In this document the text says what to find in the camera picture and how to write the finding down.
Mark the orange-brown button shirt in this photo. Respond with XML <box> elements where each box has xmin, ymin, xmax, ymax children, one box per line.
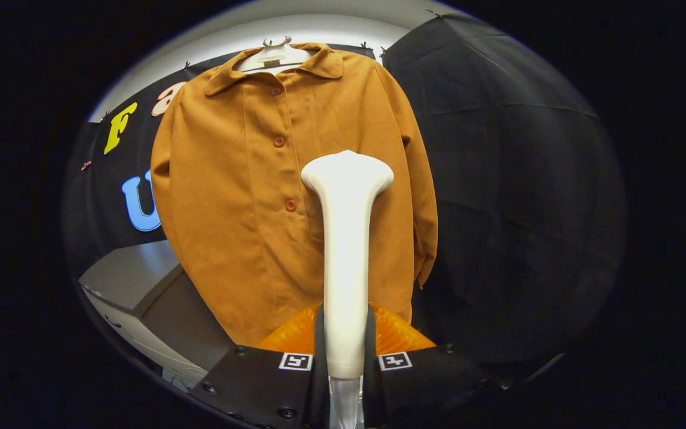
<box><xmin>150</xmin><ymin>42</ymin><xmax>439</xmax><ymax>347</ymax></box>

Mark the white garment steamer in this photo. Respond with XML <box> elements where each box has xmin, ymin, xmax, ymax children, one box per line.
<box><xmin>300</xmin><ymin>150</ymin><xmax>395</xmax><ymax>380</ymax></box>

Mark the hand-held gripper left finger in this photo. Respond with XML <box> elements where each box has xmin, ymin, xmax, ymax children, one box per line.
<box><xmin>190</xmin><ymin>303</ymin><xmax>330</xmax><ymax>429</ymax></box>

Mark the grey cabinet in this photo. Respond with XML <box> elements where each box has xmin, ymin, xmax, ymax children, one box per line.
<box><xmin>78</xmin><ymin>240</ymin><xmax>236</xmax><ymax>394</ymax></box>

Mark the white clothes hanger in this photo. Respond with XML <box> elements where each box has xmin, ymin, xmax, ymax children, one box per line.
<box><xmin>237</xmin><ymin>36</ymin><xmax>315</xmax><ymax>75</ymax></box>

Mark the black backdrop cloth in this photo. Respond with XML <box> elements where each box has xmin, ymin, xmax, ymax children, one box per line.
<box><xmin>63</xmin><ymin>13</ymin><xmax>628</xmax><ymax>382</ymax></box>

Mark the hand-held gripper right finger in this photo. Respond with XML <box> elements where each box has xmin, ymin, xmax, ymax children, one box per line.
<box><xmin>362</xmin><ymin>303</ymin><xmax>498</xmax><ymax>429</ymax></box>

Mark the pale steamer hose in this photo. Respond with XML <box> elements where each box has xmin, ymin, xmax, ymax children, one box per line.
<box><xmin>328</xmin><ymin>377</ymin><xmax>360</xmax><ymax>429</ymax></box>

